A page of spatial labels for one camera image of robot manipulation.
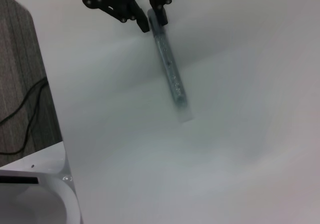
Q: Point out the silver marker pen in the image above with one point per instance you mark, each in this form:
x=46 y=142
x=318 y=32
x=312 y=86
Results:
x=170 y=66

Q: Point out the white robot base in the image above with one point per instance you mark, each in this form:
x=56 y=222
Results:
x=37 y=201

